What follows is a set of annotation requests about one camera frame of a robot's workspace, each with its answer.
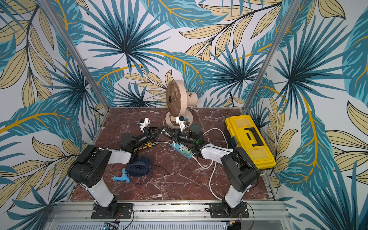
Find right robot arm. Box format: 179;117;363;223
161;124;260;214

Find yellow black toolbox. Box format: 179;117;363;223
225;115;276;170

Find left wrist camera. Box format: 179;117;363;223
138;118;150;132

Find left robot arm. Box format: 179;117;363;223
67;126;165;211

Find teal white power strip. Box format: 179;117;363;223
171;142;193;159

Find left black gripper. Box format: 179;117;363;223
132;126;165;150

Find white power strip cable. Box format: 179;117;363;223
192;127;231;201

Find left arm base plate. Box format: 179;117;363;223
91;203;134;219

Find white fan cable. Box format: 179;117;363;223
152;130;176;146

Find yellow handled pliers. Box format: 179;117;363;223
135;142;153;151

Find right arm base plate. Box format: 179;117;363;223
205;202;249;219

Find aluminium front rail frame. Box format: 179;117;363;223
44;200;295;230

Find beige desk fan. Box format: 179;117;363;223
165;81;198;129

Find dark blue handheld fan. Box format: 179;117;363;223
113;157;152;186

